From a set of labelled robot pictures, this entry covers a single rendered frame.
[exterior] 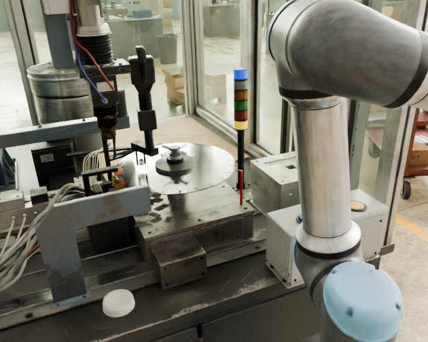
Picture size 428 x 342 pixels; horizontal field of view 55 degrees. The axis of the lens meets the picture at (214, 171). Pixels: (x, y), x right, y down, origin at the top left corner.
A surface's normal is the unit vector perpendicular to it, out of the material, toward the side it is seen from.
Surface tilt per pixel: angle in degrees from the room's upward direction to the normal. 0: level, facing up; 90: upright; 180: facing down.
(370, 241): 90
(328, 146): 90
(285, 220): 0
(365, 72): 98
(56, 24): 90
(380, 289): 7
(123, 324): 0
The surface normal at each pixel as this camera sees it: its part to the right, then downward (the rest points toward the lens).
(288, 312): 0.40, 0.38
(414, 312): -0.03, -0.90
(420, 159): -0.06, 0.44
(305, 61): -0.77, 0.43
